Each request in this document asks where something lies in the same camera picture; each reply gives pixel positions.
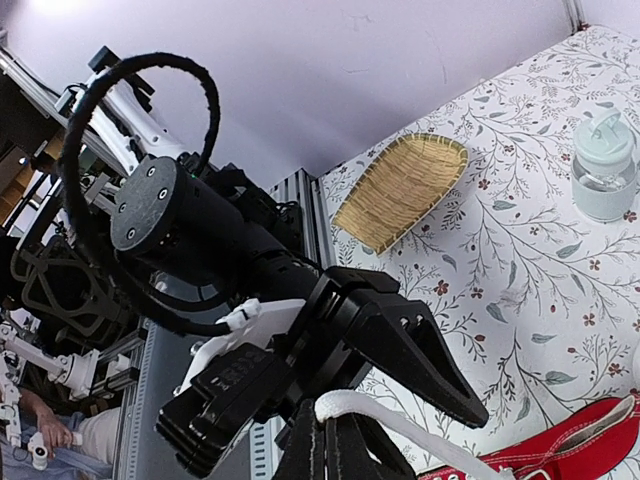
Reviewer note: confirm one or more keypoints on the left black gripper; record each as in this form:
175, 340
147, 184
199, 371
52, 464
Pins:
351, 310

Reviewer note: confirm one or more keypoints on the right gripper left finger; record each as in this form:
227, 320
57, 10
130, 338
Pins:
303, 457

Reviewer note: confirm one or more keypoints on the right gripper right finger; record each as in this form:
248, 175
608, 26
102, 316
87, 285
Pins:
357, 447

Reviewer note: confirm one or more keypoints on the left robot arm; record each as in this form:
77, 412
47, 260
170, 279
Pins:
194, 257

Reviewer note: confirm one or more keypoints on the floral patterned table mat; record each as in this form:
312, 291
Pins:
539, 305

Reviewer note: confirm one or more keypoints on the woven bamboo basket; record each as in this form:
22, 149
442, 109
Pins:
410, 176

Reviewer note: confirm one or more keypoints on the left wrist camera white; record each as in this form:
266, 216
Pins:
230, 379

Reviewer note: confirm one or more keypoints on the left aluminium frame post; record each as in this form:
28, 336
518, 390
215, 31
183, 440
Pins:
576, 16

